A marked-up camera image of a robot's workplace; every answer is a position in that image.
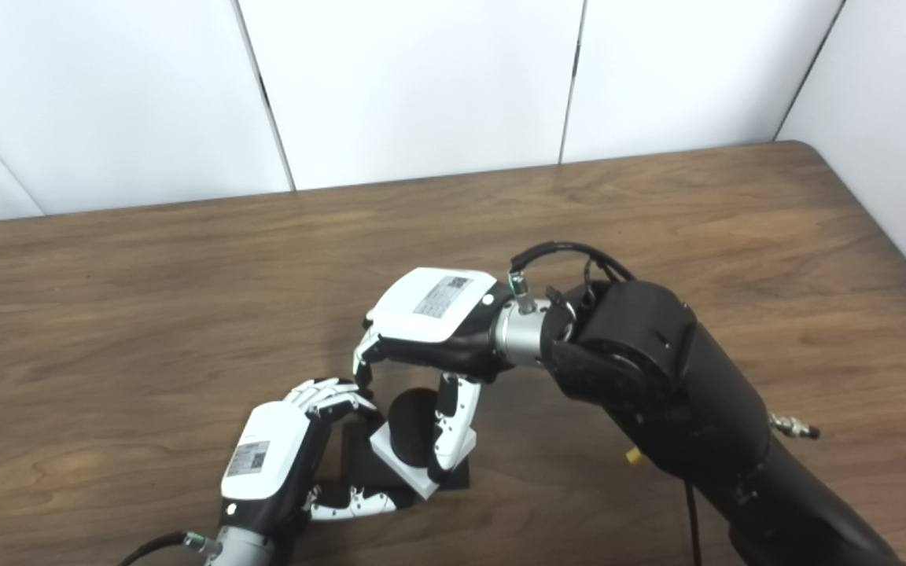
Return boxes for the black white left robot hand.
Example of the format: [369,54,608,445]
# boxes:
[221,378,414,543]

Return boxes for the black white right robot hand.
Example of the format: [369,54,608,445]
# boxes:
[352,267,513,482]

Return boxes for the black peg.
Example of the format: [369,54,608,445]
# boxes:
[341,388,471,492]

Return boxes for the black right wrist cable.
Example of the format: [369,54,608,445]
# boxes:
[510,241,635,315]

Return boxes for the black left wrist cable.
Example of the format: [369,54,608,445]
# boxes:
[119,531,222,566]

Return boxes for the white square piece with hole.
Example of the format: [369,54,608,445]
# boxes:
[370,421,477,500]

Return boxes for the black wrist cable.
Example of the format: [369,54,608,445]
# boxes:
[119,531,222,566]
[510,241,635,315]

